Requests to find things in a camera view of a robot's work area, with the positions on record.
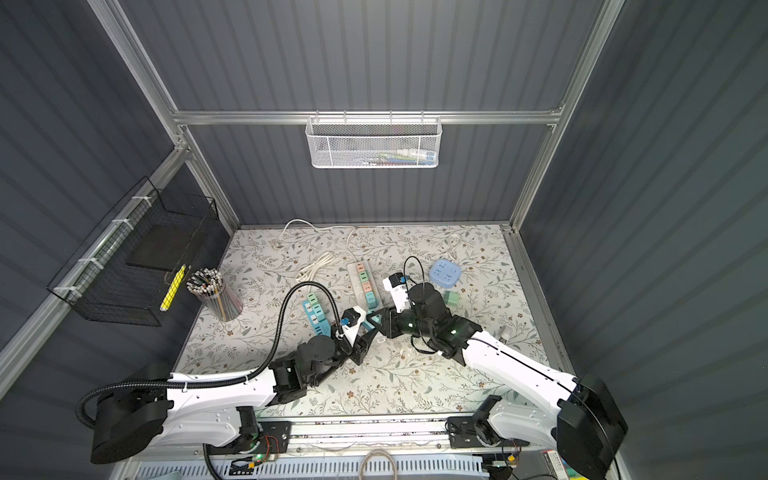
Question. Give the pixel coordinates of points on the pencil cup holder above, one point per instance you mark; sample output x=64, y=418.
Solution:
x=210, y=287

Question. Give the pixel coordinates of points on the black wire mesh basket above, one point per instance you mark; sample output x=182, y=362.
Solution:
x=122, y=277

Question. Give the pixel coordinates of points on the yellow marker pen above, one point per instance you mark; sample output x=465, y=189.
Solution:
x=173, y=289

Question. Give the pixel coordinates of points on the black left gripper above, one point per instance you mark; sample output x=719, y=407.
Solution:
x=360, y=346

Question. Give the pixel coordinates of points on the teal plug adapter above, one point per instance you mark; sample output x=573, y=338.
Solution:
x=317, y=312

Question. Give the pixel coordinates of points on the white wire mesh basket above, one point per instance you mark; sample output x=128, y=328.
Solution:
x=367, y=143

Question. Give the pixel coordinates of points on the teal power strip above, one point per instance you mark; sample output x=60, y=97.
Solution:
x=319, y=327

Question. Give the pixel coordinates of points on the green plug adapter right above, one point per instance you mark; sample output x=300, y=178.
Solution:
x=451, y=299

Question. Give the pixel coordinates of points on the blue square power socket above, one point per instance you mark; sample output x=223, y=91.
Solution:
x=445, y=273

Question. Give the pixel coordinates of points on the white multicolour power strip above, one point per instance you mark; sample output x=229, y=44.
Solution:
x=356, y=285

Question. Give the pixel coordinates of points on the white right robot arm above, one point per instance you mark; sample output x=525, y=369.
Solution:
x=577, y=416

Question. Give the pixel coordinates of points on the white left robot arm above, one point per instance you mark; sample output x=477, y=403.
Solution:
x=156, y=406

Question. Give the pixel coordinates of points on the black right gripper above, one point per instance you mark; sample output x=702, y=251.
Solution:
x=389, y=317

